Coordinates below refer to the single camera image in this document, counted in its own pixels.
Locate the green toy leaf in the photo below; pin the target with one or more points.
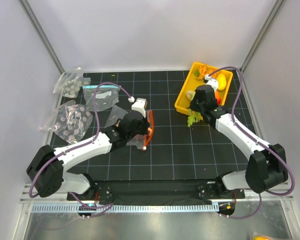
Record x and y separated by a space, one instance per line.
197 73

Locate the black grid mat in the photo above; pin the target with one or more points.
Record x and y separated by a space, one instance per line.
176 151

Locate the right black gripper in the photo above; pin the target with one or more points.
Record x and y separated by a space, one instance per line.
193 105

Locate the clear bag with pink dots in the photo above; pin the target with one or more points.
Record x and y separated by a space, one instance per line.
69 121

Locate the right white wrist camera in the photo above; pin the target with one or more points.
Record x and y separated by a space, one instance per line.
211 82

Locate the orange zipper clear bag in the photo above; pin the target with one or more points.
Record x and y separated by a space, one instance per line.
117 140

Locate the clear bag with grey discs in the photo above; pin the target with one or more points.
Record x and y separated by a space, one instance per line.
70 82

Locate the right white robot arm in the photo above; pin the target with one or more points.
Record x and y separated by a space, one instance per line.
266 162

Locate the red orange toy mango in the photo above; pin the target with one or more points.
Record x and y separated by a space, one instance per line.
218 98

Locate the blue zipper clear bag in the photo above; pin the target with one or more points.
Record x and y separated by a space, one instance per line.
105 97

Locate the perforated aluminium rail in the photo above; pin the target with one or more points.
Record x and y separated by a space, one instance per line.
78 208

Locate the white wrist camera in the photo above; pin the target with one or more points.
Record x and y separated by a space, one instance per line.
211 82
138 105

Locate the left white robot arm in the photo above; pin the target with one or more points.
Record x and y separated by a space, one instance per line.
49 169

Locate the yellow plastic tray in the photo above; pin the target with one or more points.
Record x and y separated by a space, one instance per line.
191 83

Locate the yellow toy lemon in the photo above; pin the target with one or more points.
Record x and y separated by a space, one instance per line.
222 82

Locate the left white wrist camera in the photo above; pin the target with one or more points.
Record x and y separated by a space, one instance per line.
138 105

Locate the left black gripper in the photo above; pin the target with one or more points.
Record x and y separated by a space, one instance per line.
146 124

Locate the orange toy shrimp pile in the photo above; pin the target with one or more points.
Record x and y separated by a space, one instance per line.
204 70

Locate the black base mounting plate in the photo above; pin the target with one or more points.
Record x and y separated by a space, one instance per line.
159 192

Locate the toy green onion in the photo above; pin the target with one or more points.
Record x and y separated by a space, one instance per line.
194 117

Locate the yellow object in corner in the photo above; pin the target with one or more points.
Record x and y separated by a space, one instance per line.
257 236

